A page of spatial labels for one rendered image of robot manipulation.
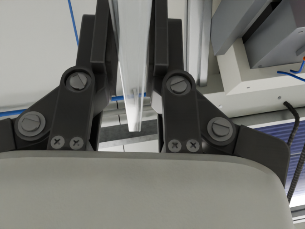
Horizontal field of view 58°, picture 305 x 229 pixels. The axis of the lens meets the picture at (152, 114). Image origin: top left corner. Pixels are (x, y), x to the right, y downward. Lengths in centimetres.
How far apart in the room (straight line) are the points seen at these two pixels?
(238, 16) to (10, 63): 189
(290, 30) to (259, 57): 9
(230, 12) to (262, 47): 7
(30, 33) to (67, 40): 24
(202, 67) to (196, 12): 11
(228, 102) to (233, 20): 20
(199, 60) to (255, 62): 13
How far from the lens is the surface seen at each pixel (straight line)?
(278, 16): 43
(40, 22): 203
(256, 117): 63
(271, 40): 44
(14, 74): 221
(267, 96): 63
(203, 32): 54
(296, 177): 57
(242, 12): 43
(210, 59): 72
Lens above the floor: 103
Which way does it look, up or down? 34 degrees up
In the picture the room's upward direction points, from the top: 176 degrees clockwise
